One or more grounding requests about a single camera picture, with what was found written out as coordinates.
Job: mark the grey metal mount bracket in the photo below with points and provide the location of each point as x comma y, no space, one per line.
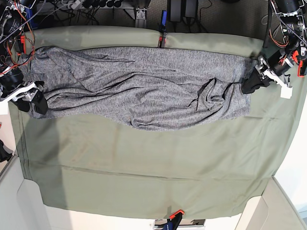
140,17

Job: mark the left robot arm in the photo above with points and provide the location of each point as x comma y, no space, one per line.
293,50

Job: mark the orange clamp near edge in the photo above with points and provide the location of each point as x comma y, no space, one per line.
174,220

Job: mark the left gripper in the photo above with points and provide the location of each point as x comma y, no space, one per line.
278,64

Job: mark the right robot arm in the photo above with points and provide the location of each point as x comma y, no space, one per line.
16,51

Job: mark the orange clamp far left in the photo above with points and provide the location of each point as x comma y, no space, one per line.
22,44

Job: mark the blue-handled clamp top centre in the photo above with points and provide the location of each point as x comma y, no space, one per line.
162,39

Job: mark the orange clamp far right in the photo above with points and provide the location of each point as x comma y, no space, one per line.
302,68

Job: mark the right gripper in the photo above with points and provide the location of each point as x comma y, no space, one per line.
14,80

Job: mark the grey heathered T-shirt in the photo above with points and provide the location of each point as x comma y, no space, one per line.
152,89

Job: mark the green table cloth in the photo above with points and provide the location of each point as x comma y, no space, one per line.
91,164

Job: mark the white power strip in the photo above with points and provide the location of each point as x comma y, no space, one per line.
72,4

